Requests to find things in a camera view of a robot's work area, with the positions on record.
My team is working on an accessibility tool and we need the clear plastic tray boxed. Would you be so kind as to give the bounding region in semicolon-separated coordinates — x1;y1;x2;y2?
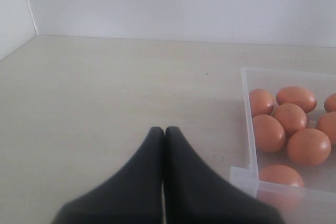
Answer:
230;68;335;223

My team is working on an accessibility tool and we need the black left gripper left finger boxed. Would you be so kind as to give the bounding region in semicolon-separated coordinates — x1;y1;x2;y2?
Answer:
53;127;164;223

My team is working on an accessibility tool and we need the brown egg front left corner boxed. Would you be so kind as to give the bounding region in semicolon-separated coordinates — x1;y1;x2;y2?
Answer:
257;165;305;211

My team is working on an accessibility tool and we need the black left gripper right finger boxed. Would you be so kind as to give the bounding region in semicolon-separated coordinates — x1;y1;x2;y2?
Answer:
163;126;284;223

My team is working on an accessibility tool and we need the brown egg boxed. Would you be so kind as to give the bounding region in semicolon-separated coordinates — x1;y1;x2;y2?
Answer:
316;111;336;145
273;103;308;137
287;129;331;166
253;114;286;153
276;86;317;113
324;93;336;113
249;89;276;117

